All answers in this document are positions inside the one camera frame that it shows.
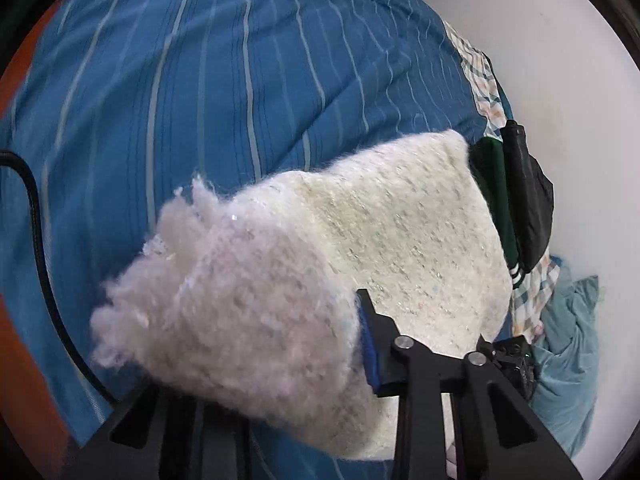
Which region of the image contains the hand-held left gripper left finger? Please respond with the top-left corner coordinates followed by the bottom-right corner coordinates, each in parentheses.
top-left (75, 384), bottom-right (252, 480)

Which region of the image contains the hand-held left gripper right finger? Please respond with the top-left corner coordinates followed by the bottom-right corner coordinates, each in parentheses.
top-left (355, 289), bottom-right (584, 480)

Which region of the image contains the white tweed jacket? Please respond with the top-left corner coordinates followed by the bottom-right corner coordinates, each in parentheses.
top-left (90, 129), bottom-right (516, 461)

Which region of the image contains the teal blanket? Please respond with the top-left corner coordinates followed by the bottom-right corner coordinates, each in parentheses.
top-left (530, 255), bottom-right (601, 458)

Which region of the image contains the black leather garment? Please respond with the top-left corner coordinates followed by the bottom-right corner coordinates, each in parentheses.
top-left (500, 119), bottom-right (555, 273)

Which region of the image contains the green garment with striped cuffs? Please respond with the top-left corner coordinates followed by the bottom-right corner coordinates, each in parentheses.
top-left (467, 137), bottom-right (526, 288)

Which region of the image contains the plaid quilt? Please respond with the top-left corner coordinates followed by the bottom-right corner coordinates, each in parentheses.
top-left (442, 20), bottom-right (561, 346)

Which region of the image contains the blue striped bed sheet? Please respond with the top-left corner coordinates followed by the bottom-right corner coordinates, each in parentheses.
top-left (0, 0), bottom-right (488, 480)

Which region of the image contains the black cable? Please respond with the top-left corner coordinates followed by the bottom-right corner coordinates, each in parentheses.
top-left (0, 150), bottom-right (118, 406)

